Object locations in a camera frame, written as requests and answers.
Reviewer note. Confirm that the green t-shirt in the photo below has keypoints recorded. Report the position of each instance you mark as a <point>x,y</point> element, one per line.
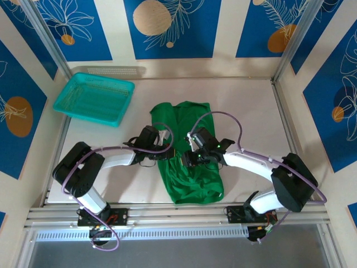
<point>195,184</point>

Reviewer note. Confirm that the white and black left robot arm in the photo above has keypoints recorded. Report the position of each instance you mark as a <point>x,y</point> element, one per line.
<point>117,159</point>

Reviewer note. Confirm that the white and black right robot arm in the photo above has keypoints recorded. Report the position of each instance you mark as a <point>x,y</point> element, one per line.
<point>251,164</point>

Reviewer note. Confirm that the teal plastic basket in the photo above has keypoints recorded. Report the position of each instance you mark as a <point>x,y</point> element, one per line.
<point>92,100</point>

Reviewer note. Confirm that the perforated metal strip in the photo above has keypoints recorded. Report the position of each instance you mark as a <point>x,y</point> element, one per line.
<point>111,70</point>

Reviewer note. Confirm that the small electronics board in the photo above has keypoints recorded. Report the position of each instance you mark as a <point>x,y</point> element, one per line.
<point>100,229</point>
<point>260,229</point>

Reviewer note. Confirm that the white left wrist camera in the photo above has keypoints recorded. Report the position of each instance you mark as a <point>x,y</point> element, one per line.
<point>165,136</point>

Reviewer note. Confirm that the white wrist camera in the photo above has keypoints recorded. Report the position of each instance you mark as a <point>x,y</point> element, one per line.
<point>191,142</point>
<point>165,136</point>

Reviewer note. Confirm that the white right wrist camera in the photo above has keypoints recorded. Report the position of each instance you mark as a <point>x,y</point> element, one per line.
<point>191,142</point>

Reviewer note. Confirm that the aluminium rail frame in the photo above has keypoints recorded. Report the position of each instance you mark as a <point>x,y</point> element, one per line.
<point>178,215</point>

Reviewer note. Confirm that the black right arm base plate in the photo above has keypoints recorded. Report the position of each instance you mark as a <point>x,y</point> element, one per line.
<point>235,215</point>

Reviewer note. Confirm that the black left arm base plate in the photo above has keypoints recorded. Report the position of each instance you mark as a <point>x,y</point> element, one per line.
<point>120,216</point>

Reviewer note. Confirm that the aluminium table side rail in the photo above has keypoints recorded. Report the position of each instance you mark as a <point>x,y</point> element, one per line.
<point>279,97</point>

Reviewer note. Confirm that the aluminium corner post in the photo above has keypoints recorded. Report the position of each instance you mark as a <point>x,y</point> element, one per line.
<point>299,36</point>
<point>46,36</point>

